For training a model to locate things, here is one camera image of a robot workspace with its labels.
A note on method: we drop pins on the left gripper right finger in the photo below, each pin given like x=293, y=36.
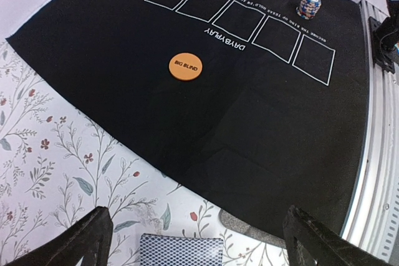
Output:
x=325, y=247

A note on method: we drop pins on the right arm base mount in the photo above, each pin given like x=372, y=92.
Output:
x=384, y=38

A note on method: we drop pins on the blue white chip stack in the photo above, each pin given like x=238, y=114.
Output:
x=307, y=9

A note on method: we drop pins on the floral tablecloth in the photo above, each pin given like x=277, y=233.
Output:
x=57, y=165

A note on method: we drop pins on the aluminium front rail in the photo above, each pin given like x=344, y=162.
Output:
x=372, y=218

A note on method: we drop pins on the blue card deck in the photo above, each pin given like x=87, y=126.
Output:
x=167, y=250

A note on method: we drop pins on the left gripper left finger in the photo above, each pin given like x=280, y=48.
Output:
x=88, y=241

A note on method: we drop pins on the black poker mat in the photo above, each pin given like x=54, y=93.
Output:
x=276, y=118

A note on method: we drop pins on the orange big blind button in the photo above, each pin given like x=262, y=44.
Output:
x=185, y=66

